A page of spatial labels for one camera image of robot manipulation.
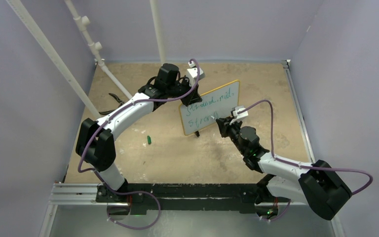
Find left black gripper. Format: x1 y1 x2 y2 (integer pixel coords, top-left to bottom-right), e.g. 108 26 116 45
167 76 202 108

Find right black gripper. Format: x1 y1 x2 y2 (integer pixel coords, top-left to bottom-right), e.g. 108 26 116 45
217 117 247 156

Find yellow framed whiteboard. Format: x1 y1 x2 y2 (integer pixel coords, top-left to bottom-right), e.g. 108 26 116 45
179 80 240 136

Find green marker cap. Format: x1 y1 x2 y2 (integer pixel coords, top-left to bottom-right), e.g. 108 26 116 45
147 135 152 145

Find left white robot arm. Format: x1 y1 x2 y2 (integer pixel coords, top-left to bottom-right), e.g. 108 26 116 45
76 59 204 202

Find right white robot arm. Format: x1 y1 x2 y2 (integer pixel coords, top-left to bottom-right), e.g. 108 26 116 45
216 117 353 220

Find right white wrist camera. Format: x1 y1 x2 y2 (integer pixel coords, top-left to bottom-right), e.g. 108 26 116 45
229 106 249 125

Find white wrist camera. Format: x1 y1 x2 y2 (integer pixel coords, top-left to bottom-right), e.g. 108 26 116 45
186 67 205 87
229 106 249 125

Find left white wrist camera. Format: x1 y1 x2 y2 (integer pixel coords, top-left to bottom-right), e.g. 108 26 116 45
186 67 205 87

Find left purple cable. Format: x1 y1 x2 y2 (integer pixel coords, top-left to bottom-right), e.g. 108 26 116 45
76 58 200 197

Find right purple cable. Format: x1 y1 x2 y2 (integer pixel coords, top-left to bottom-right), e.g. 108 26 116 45
240 99 374 197

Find black handled pliers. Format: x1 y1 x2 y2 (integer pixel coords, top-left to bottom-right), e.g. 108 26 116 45
99 93 125 115

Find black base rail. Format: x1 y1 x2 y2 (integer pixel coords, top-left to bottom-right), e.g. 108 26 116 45
96 183 275 215

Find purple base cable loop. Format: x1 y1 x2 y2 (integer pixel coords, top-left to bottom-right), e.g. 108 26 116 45
106 191 161 230

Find white PVC pipe frame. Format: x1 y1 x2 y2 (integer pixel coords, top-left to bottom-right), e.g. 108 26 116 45
5 0 167 119

